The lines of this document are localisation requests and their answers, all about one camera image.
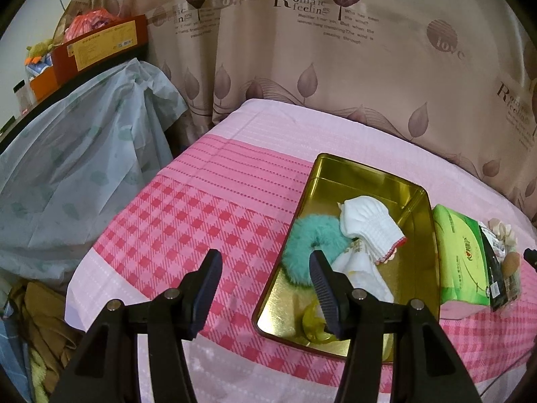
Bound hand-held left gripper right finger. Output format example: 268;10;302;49
308;250;483;403

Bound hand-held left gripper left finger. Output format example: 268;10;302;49
48;249;224;403

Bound beige makeup sponge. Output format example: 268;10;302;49
501;253;522;278

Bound yellow baby sock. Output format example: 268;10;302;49
303;300;349;345

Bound black packet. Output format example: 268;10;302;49
478;222;519;313

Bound teal fluffy scrunchie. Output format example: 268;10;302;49
282;213;351;282

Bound white frilly sock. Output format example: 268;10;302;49
338;196;408;266

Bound gold tin box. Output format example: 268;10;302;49
252;153;441;359

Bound green tissue pack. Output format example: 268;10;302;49
432;204;496;308

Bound pink checked bed sheet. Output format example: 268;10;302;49
65;98;537;403

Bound mustard brown cloth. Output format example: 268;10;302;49
8;281;82;383

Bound translucent plastic cover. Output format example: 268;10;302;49
0;58;189;290

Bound yellow-green towel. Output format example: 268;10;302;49
27;348;53;403

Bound blue checked cloth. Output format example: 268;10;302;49
0;315;32;403

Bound leaf printed curtain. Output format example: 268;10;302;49
80;0;537;219

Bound large orange cardboard box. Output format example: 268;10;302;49
52;14;149;85

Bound clear jar with black lid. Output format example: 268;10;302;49
12;80;31;116

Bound blue and orange packet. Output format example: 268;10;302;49
25;56;53;78

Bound red plastic bag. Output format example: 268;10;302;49
63;10;116;45

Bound yellow plush toy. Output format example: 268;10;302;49
25;39;57;61

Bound cream ruffled hair tie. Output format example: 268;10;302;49
487;217;519;246

